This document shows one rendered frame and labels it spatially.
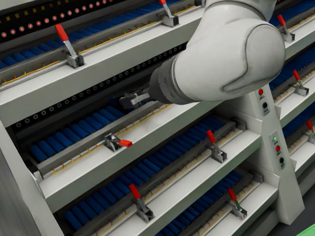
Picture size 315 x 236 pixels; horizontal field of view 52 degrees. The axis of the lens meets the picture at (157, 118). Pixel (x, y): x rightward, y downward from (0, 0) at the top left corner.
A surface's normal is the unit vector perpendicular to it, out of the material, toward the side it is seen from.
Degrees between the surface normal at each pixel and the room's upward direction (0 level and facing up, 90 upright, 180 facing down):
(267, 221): 90
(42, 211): 90
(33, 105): 113
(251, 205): 23
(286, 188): 90
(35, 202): 90
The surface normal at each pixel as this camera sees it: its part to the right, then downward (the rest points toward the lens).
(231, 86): -0.25, 0.86
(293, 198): 0.56, 0.02
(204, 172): -0.12, -0.82
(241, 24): -0.39, -0.70
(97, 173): 0.65, 0.36
